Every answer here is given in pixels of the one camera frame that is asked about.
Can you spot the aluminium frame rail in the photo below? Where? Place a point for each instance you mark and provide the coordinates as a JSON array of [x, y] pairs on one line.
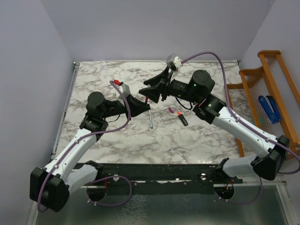
[[47, 187]]

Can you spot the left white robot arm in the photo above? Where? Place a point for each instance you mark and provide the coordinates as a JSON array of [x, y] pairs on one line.
[[92, 127]]

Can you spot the white pen green tip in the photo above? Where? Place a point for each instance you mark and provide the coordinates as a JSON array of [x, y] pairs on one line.
[[150, 120]]

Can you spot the blue stapler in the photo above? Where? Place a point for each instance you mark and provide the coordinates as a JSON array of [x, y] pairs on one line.
[[270, 108]]

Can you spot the wooden rack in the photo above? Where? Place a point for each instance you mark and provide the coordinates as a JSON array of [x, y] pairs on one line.
[[273, 78]]

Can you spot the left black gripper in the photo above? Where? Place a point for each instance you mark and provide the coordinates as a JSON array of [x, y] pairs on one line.
[[138, 106]]

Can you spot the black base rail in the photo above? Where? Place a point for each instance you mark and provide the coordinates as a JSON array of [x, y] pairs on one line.
[[160, 179]]

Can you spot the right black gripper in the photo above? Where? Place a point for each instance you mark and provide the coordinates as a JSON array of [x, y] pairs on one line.
[[154, 92]]

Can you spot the black orange highlighter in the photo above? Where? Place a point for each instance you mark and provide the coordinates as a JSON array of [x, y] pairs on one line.
[[182, 119]]

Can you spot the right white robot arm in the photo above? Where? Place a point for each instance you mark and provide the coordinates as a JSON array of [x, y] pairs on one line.
[[269, 150]]

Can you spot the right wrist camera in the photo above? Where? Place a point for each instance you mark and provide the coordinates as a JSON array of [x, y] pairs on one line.
[[174, 62]]

